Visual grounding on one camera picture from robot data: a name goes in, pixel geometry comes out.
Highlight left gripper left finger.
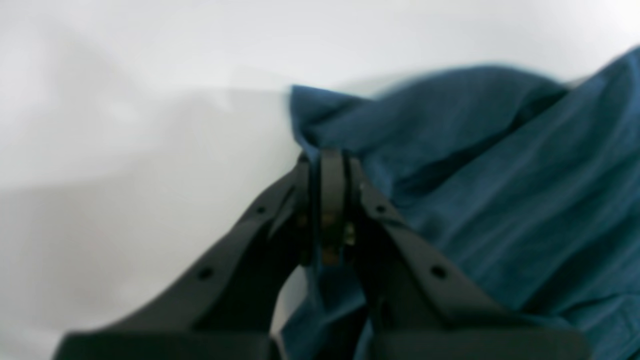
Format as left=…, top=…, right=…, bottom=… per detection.
left=54, top=155, right=313, bottom=360

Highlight dark navy T-shirt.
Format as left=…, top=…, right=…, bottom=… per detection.
left=289, top=48, right=640, bottom=360

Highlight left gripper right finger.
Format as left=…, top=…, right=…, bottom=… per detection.
left=318, top=149, right=591, bottom=360

